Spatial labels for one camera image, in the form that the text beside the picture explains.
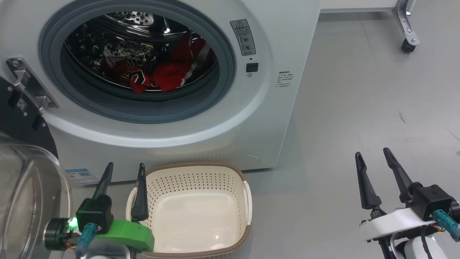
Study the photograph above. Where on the grey metal leg with caster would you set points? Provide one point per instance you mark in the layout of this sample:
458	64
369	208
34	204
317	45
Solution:
406	21

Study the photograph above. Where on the cream perforated laundry basket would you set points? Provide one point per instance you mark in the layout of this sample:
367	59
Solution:
194	216

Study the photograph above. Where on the white table board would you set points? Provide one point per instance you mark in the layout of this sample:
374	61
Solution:
355	5

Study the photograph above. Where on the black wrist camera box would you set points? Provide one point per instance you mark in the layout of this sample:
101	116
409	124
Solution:
95	214
431	201

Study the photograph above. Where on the blue energy label sticker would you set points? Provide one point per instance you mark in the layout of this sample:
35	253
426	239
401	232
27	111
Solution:
82	176

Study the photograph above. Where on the metal door hinge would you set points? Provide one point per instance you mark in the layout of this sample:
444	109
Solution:
28	86

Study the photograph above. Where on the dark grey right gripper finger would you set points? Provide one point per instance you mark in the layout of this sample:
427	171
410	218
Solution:
400	176
368	190

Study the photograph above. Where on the small printed text label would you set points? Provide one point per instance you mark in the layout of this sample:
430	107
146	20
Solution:
284	79

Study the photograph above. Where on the grey warning sticker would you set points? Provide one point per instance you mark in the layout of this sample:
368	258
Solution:
243	37

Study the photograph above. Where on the grey rubber door gasket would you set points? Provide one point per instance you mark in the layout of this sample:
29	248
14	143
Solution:
143	111

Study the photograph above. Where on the black glass washing machine door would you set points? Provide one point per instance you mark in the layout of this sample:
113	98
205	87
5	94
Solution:
18	126

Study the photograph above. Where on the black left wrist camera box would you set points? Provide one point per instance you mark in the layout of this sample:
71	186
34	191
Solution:
95	214

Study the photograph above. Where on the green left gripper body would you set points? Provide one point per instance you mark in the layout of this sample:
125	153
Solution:
129	233

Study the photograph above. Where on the red white sports jersey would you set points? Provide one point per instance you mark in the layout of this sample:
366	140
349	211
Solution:
169	77

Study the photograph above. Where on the white front-load washing machine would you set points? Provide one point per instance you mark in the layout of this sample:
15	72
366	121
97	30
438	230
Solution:
251	126

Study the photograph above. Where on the black door latch socket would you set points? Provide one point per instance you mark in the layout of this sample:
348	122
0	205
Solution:
252	67

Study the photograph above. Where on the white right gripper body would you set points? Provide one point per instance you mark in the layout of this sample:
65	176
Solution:
391	221

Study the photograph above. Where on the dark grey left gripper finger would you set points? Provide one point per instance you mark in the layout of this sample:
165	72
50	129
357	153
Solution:
104	183
141	201

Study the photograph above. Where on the steel perforated washer drum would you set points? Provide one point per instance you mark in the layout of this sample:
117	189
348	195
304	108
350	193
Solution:
107	46

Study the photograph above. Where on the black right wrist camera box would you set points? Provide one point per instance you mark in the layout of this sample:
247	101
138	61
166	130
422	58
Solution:
431	201

